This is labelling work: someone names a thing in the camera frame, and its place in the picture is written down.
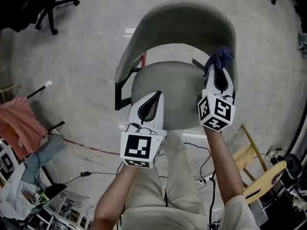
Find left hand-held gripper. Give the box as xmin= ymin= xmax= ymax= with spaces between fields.
xmin=119 ymin=91 xmax=167 ymax=169

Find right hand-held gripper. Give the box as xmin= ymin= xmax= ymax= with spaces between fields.
xmin=198 ymin=64 xmax=236 ymax=132

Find dark blue wiping cloth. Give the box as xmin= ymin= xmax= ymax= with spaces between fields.
xmin=205 ymin=46 xmax=235 ymax=70

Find grey-green armchair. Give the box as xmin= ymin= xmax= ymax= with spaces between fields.
xmin=114 ymin=0 xmax=238 ymax=131

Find person's right forearm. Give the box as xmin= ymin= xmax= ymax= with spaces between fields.
xmin=203 ymin=126 xmax=244 ymax=206

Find person's left forearm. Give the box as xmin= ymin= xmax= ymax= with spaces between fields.
xmin=92 ymin=164 xmax=141 ymax=230

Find yellow wooden stool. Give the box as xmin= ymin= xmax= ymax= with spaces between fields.
xmin=232 ymin=125 xmax=288 ymax=205

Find person's beige trousers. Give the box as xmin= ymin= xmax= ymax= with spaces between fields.
xmin=126 ymin=131 xmax=207 ymax=215

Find white power strip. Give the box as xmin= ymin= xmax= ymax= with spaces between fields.
xmin=265 ymin=149 xmax=283 ymax=159

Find grey and white backpack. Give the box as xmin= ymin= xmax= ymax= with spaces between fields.
xmin=298 ymin=32 xmax=307 ymax=52

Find black speaker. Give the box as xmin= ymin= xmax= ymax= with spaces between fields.
xmin=285 ymin=153 xmax=303 ymax=179

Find black garment rack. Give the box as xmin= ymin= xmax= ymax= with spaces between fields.
xmin=25 ymin=85 xmax=66 ymax=132

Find white low shelf rack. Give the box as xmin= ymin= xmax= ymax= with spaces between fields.
xmin=35 ymin=190 xmax=93 ymax=230

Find pink garment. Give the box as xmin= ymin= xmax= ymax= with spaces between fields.
xmin=0 ymin=96 xmax=50 ymax=160

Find person's cream shirt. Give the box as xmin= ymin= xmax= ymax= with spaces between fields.
xmin=119 ymin=195 xmax=261 ymax=230

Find black power adapter with cable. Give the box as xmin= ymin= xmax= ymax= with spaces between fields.
xmin=64 ymin=170 xmax=124 ymax=185

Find thick black cable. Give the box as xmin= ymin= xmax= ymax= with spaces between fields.
xmin=208 ymin=170 xmax=218 ymax=230

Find wooden stool frame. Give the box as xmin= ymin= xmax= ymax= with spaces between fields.
xmin=0 ymin=82 xmax=21 ymax=105

